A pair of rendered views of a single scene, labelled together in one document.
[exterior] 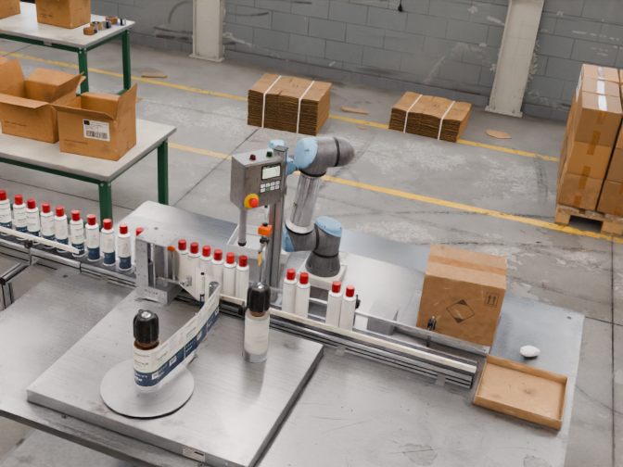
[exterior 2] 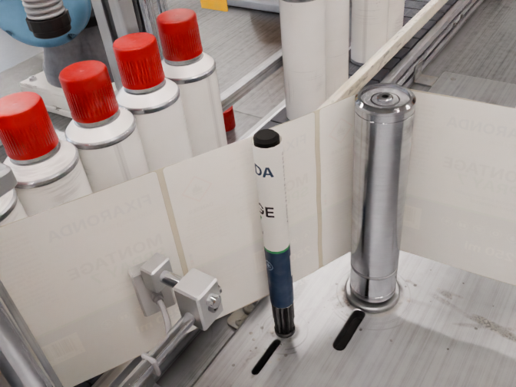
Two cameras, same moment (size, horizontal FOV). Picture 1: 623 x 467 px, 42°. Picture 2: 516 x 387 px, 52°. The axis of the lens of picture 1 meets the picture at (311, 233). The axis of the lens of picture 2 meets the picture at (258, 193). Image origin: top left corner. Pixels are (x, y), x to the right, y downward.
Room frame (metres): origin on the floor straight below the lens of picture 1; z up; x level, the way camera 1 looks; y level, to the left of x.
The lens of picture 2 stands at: (2.43, 0.64, 1.24)
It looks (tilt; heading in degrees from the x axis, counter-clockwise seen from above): 39 degrees down; 290
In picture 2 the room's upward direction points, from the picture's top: 7 degrees counter-clockwise
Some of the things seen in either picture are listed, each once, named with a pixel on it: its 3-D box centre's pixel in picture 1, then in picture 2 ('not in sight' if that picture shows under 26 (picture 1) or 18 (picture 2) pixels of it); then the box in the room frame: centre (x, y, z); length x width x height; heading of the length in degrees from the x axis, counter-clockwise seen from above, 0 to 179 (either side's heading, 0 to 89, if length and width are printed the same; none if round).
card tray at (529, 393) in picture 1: (521, 389); not in sight; (2.27, -0.80, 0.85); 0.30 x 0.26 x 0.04; 72
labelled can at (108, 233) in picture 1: (108, 242); not in sight; (2.80, 0.82, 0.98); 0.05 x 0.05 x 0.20
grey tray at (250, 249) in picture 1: (261, 243); not in sight; (3.13, 0.22, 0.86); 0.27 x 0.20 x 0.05; 81
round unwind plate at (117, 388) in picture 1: (147, 385); not in sight; (2.07, 0.50, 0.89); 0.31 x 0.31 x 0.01
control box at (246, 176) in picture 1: (257, 179); not in sight; (2.69, 0.22, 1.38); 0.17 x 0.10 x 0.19; 127
